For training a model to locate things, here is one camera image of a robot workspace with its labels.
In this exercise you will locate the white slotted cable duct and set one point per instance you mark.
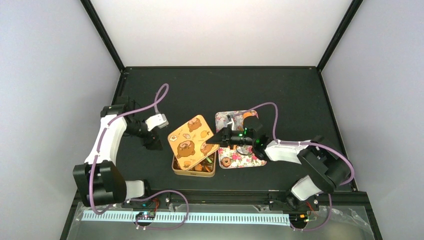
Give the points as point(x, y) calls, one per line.
point(277, 219)

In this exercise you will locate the chocolate donut cookie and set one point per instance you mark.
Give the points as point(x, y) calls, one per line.
point(226, 162)

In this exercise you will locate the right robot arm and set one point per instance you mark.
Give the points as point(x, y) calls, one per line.
point(325, 168)

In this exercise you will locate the silver tin lid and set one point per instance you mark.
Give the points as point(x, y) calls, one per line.
point(189, 142)

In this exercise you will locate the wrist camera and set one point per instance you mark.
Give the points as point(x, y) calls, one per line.
point(158, 120)
point(234, 124)

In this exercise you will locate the floral serving tray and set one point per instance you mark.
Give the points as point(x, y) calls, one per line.
point(242, 156)

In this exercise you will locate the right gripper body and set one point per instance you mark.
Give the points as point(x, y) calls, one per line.
point(230, 139)

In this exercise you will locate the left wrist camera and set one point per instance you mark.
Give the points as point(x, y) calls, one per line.
point(158, 120)

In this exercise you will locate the gold cookie tin with tray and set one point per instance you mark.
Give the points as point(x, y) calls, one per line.
point(202, 169)

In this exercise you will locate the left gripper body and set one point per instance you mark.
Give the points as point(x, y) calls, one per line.
point(147, 143)

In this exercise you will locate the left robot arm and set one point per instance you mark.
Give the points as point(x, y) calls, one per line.
point(98, 179)

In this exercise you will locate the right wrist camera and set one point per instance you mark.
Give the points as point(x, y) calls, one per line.
point(234, 124)

